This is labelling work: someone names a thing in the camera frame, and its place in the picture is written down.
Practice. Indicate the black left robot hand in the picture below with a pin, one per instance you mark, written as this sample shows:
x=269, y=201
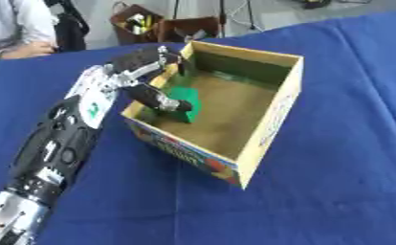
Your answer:
x=145, y=94

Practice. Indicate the green block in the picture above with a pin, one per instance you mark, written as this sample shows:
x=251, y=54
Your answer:
x=187, y=95

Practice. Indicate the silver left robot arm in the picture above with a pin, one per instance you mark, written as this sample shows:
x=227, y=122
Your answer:
x=56, y=140

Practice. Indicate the brown cardboard box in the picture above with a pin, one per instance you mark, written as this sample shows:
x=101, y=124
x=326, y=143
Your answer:
x=187, y=28

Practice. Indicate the tan cardboard box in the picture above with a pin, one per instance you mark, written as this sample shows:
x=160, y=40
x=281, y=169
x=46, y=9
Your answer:
x=229, y=105

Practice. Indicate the brown basket with items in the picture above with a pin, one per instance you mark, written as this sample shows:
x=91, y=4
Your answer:
x=135, y=24

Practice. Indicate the black bag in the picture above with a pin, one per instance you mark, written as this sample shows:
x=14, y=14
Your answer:
x=70, y=28

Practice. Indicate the black tripod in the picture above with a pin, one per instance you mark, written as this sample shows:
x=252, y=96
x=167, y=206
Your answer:
x=223, y=12

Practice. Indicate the person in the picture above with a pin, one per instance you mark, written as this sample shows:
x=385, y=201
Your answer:
x=14, y=25

